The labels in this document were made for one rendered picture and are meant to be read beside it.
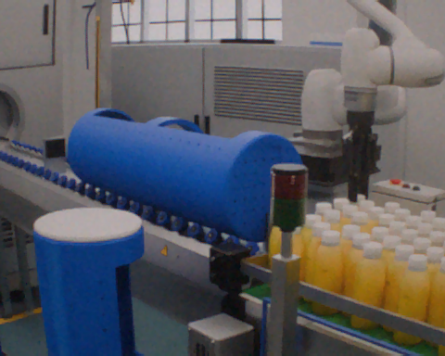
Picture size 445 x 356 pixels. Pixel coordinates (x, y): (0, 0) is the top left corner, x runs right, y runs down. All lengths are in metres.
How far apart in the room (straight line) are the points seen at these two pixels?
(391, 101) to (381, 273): 1.14
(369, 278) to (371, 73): 0.56
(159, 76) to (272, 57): 0.93
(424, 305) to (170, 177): 0.85
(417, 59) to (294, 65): 1.99
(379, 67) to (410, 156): 3.07
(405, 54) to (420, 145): 3.00
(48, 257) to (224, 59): 2.55
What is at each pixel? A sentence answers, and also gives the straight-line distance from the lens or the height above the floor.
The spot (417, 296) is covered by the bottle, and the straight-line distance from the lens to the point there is 1.26.
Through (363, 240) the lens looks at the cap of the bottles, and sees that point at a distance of 1.37.
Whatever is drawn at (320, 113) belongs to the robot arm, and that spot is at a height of 1.22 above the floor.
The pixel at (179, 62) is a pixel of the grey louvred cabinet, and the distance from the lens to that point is 4.19.
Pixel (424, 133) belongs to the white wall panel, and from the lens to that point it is 4.62.
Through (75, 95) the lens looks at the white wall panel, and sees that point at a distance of 7.36.
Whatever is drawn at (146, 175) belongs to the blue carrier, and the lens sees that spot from 1.91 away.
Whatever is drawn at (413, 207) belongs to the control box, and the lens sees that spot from 1.72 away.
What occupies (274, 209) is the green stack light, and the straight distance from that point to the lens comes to 1.14.
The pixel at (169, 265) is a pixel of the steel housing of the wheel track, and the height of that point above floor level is 0.85.
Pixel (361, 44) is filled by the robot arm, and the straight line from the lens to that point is 1.64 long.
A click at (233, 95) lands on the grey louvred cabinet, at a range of 3.88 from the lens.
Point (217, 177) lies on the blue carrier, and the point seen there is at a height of 1.13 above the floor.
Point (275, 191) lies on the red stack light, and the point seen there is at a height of 1.22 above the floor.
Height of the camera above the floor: 1.47
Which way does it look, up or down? 12 degrees down
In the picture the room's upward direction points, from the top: straight up
